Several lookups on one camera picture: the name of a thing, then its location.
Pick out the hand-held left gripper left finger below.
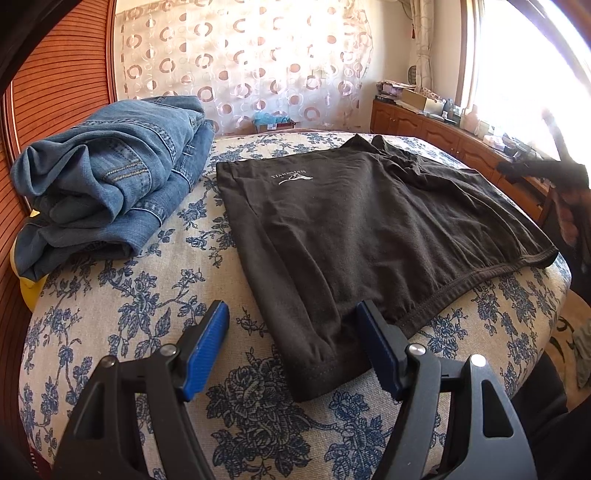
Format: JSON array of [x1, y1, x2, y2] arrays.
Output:
[[52, 300, 230, 480]]

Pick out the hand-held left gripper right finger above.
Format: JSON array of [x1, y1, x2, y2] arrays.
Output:
[[355, 300, 539, 480]]

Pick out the blue floral bedspread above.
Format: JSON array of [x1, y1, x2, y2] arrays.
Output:
[[11, 129, 573, 480]]

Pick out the pale pink bottle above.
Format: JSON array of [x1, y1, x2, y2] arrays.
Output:
[[462, 104, 482, 134]]

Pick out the wooden cabinet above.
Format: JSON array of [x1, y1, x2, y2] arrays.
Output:
[[370, 99, 555, 224]]

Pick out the window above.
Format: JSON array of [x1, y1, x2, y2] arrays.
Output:
[[462, 0, 591, 162]]

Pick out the cardboard box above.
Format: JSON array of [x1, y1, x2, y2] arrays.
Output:
[[401, 89, 440, 114]]

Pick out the blue denim jeans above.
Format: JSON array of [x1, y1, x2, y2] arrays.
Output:
[[11, 95, 206, 224], [14, 119, 217, 281]]

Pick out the stack of papers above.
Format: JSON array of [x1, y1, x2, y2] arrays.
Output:
[[375, 80, 416, 104]]

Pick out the floral window curtain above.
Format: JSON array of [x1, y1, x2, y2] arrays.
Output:
[[410, 0, 445, 93]]

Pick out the patterned floor rug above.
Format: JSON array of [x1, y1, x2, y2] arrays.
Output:
[[551, 314, 591, 393]]

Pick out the yellow cloth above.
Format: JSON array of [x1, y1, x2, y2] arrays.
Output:
[[10, 210, 43, 311]]

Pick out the small box with blue cloth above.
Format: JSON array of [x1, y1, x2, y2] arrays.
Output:
[[252, 112, 297, 133]]

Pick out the sheer circle-patterned curtain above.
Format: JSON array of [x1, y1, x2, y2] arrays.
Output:
[[113, 0, 426, 137]]

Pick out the wooden slatted headboard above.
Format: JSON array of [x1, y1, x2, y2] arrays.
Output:
[[0, 0, 117, 462]]

